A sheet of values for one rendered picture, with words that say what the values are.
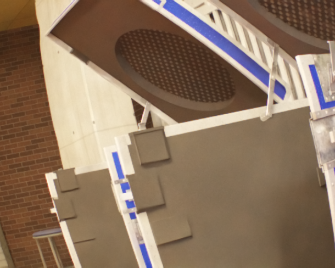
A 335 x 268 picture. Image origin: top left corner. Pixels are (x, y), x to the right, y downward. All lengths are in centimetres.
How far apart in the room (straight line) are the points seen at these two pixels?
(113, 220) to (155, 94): 68
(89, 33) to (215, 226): 127
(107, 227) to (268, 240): 107
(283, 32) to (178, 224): 86
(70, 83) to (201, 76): 154
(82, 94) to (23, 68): 362
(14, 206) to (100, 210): 428
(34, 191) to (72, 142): 308
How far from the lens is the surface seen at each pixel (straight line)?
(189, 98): 317
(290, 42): 240
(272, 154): 228
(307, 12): 228
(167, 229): 199
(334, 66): 133
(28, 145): 746
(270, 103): 232
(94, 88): 412
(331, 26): 231
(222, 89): 298
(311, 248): 240
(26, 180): 737
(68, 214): 296
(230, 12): 235
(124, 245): 308
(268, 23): 235
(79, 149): 429
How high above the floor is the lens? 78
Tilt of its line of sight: 5 degrees up
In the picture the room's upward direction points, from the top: 15 degrees counter-clockwise
